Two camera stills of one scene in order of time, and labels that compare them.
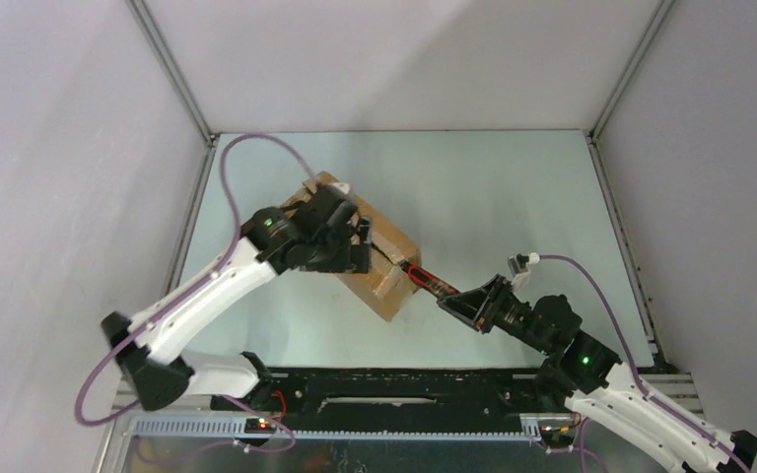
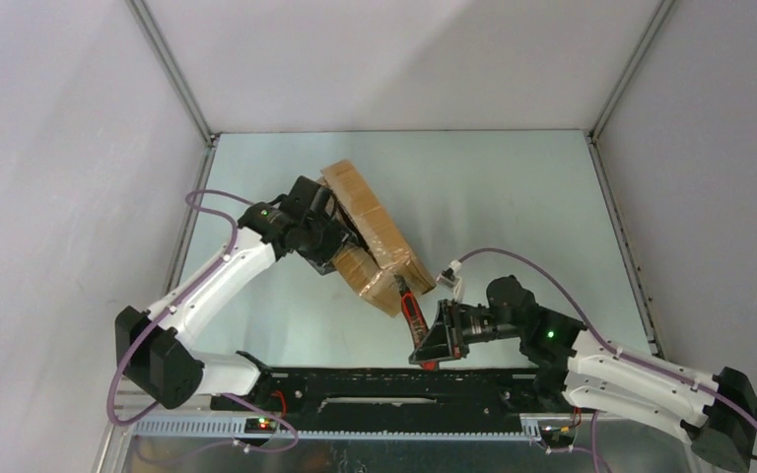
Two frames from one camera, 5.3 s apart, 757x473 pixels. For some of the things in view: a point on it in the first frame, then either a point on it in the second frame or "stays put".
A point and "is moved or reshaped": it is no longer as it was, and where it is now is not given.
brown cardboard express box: x=385 y=287 is moved or reshaped
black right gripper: x=469 y=305 → x=444 y=341
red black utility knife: x=428 y=282 → x=414 y=317
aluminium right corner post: x=661 y=13 stays put
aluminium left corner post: x=165 y=56 stays put
